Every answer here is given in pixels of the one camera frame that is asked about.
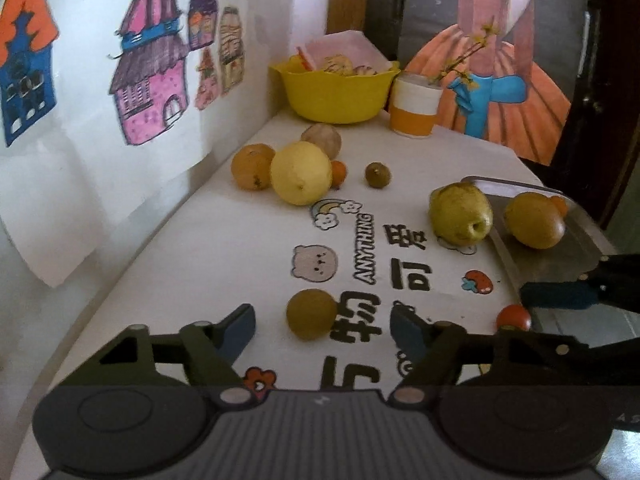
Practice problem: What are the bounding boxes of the small brown passion fruit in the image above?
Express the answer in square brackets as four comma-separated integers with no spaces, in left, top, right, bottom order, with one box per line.
[364,162,392,190]

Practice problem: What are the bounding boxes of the girl painting poster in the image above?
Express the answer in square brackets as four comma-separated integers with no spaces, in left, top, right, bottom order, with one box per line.
[398,0,589,166]

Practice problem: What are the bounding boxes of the orange tangerine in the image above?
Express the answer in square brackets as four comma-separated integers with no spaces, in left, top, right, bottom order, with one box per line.
[550,195,568,218]

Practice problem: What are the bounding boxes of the small orange kumquat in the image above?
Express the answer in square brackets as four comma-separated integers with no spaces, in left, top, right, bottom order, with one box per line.
[331,160,348,190]

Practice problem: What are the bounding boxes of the walnuts in bowl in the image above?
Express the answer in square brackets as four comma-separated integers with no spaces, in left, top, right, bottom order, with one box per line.
[320,54,378,77]

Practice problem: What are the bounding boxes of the yellow lemon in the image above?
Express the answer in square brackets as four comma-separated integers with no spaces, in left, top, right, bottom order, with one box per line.
[270,141,332,206]

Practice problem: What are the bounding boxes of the large brown mango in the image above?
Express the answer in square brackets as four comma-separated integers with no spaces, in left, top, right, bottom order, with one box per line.
[503,192,565,250]

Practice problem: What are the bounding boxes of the yellow flower twig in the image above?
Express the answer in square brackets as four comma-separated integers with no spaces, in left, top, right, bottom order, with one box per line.
[427,18,500,91]

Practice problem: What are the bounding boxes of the red cherry tomato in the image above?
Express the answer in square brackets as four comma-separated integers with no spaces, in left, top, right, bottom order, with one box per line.
[496,304,533,332]

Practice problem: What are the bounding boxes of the dull orange fruit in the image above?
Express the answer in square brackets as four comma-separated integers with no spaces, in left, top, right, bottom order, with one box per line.
[231,143,276,191]

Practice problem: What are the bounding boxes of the tan round fruit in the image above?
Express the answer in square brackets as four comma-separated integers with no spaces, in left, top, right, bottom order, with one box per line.
[300,122,342,159]

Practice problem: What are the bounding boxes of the pink cloth in bowl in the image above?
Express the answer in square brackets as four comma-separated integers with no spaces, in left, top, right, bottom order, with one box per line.
[297,30,392,74]

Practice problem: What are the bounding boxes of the house drawings paper sheet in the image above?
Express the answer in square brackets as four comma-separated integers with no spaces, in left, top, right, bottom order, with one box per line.
[1,0,293,287]

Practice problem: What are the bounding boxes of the green yellow pear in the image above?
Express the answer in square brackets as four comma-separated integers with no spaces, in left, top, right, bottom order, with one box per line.
[428,182,494,247]

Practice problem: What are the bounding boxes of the yellow plastic bowl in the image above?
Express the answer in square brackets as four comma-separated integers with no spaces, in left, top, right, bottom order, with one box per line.
[272,55,400,125]

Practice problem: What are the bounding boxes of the small brown kiwi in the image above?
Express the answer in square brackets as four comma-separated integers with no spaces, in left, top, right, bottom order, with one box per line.
[286,288,337,340]

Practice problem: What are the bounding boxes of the metal tray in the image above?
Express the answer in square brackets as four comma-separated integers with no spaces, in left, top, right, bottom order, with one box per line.
[460,174,622,334]

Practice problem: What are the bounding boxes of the white orange cup vase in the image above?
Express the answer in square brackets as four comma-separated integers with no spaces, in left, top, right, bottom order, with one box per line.
[390,72,442,138]

